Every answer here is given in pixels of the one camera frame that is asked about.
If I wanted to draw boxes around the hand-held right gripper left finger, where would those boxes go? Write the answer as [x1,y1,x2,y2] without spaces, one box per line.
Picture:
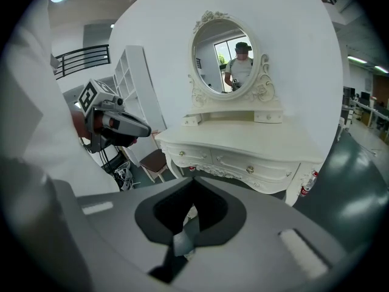
[75,176,196,292]

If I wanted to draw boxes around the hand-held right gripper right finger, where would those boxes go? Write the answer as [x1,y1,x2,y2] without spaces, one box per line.
[182,176,350,292]

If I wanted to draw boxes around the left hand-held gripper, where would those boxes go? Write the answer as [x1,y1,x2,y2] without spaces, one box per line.
[78,78,152,155]

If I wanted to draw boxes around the wide white dressing table drawer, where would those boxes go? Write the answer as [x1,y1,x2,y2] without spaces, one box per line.
[212,151,301,184]

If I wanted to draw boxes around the person's left forearm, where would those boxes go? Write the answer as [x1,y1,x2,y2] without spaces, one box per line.
[71,111,92,140]

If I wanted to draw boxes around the small white dressing table drawer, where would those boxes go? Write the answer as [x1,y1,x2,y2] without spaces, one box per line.
[182,114,202,127]
[253,110,284,124]

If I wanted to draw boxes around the narrow white dressing table drawer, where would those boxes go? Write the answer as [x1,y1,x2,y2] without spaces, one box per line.
[167,146,214,167]

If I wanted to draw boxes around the white dressing table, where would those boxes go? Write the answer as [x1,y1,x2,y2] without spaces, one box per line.
[154,106,325,207]

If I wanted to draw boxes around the person's left hand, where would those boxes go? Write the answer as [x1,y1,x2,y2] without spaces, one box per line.
[102,126,138,148]

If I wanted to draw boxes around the white shelf unit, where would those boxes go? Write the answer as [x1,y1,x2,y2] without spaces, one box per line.
[113,44,168,164]

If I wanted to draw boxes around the brown seat wooden chair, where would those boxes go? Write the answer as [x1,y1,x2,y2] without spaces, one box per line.
[139,148,168,184]

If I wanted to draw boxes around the black metal railing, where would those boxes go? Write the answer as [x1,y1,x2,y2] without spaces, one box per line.
[53,44,111,81]

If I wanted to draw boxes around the person's white shirt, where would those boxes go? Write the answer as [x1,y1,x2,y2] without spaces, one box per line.
[5,0,121,195]

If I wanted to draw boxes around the white chair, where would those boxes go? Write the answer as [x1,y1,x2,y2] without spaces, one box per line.
[335,116,348,143]

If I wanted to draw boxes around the office desks with monitors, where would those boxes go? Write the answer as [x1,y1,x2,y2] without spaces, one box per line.
[342,85,389,135]

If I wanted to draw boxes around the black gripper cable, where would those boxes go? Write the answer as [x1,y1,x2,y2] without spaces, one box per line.
[98,149,112,167]

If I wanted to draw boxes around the tangle of equipment and wires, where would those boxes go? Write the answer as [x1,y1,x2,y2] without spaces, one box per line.
[112,161,135,192]

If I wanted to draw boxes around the oval mirror with ornate frame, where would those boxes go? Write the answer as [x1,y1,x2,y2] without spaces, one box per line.
[187,10,276,103]

